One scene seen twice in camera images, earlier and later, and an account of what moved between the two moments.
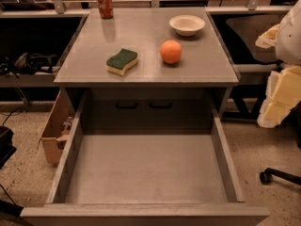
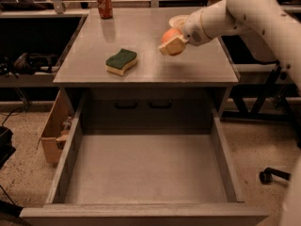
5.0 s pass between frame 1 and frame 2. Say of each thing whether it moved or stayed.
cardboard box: stayed
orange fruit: moved
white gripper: moved
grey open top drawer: stayed
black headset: stayed
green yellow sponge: stayed
